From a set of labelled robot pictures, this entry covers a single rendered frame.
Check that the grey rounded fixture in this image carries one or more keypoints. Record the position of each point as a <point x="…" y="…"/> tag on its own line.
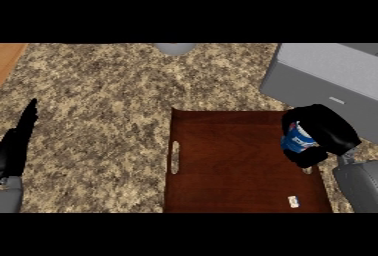
<point x="174" y="48"/>

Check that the orange wooden surface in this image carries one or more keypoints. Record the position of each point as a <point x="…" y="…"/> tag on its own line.
<point x="8" y="60"/>

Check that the small white label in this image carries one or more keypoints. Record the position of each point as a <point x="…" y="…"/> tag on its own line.
<point x="293" y="201"/>

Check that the dark brown wooden tray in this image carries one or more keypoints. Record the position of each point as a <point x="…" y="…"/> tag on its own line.
<point x="240" y="163"/>

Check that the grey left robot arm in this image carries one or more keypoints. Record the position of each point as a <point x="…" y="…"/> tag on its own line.
<point x="8" y="196"/>

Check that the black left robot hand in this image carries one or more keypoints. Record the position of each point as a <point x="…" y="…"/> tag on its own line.
<point x="14" y="146"/>

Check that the blue can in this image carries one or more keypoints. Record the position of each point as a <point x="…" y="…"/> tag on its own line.
<point x="296" y="139"/>

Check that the grey box appliance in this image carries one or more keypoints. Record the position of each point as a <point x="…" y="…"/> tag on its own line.
<point x="326" y="76"/>

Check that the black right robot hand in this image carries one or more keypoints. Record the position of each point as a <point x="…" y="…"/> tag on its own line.
<point x="327" y="128"/>

